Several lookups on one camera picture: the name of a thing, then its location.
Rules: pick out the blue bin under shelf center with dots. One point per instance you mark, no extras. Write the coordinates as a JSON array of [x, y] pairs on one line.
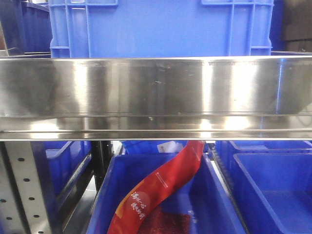
[[202, 203]]

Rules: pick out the blue bin under shelf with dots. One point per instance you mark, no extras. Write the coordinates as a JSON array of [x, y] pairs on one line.
[[64, 158], [202, 203], [271, 183]]

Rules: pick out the blue bin under shelf left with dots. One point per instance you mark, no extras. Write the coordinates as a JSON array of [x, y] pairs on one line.
[[64, 158]]

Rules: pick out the blue bin under shelf right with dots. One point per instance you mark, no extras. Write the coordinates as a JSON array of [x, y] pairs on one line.
[[271, 183]]

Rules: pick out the red snack bag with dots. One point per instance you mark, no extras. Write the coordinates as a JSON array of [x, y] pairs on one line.
[[155, 188]]

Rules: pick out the stainless steel shelf beam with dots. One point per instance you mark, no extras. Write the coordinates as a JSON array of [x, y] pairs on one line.
[[263, 97]]

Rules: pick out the large blue crate on shelf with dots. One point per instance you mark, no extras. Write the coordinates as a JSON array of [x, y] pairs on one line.
[[160, 28]]

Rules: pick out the perforated metal shelf post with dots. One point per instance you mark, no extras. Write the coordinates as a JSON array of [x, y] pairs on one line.
[[22, 204]]

